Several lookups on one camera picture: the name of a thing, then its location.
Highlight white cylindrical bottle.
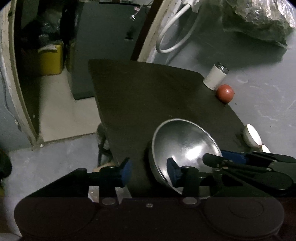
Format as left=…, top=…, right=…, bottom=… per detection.
left=203, top=62, right=229, bottom=91

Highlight red ball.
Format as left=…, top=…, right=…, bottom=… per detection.
left=216, top=84, right=235, bottom=103

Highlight matte steel bowl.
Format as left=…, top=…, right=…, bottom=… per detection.
left=148, top=118, right=222, bottom=194

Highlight white ceramic bowl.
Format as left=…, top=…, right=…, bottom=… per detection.
left=260, top=144, right=270, bottom=153
left=243, top=123, right=262, bottom=148

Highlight white looped hose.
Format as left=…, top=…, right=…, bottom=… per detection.
left=155, top=0, right=202, bottom=54

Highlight yellow container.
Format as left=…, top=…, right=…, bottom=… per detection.
left=38, top=44, right=63, bottom=76

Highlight dark grey cabinet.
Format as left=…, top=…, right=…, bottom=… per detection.
left=67, top=1, right=146, bottom=100

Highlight crinkled foil bag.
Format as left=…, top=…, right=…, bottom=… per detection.
left=203, top=0, right=296, bottom=47

